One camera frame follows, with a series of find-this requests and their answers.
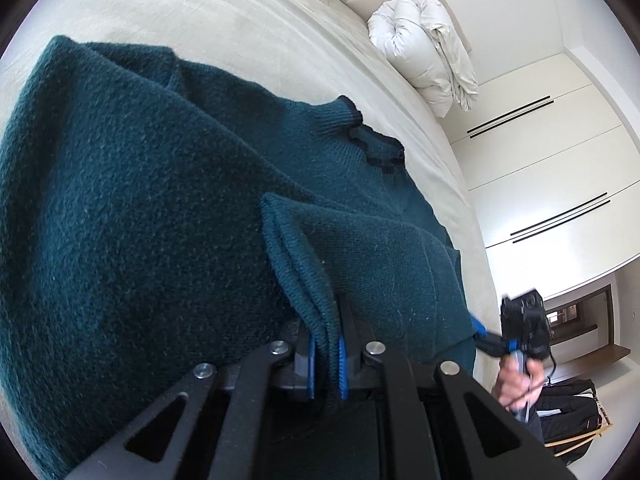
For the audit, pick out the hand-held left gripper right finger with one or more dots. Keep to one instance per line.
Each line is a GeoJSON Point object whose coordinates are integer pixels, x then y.
{"type": "Point", "coordinates": [343, 366]}

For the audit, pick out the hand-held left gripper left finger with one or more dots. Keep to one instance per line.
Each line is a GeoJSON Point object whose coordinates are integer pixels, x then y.
{"type": "Point", "coordinates": [310, 366]}

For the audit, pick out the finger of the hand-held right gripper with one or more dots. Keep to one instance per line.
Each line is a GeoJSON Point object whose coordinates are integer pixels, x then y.
{"type": "Point", "coordinates": [511, 346]}
{"type": "Point", "coordinates": [479, 326]}

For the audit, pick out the dark teal knit sweater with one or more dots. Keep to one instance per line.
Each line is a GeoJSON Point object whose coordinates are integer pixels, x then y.
{"type": "Point", "coordinates": [150, 200]}

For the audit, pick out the person's right hand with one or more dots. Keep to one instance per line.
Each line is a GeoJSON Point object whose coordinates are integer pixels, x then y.
{"type": "Point", "coordinates": [507, 385]}

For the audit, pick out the black backpack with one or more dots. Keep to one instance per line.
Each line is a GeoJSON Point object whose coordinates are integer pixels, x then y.
{"type": "Point", "coordinates": [570, 410]}

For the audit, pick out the light wooden chair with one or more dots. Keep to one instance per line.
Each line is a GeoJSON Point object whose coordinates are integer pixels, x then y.
{"type": "Point", "coordinates": [587, 435]}

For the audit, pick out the rolled white duvet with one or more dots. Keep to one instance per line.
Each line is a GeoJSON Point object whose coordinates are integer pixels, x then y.
{"type": "Point", "coordinates": [425, 45]}

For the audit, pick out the bed with beige sheet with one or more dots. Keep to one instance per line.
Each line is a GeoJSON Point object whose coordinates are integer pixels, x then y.
{"type": "Point", "coordinates": [240, 15]}

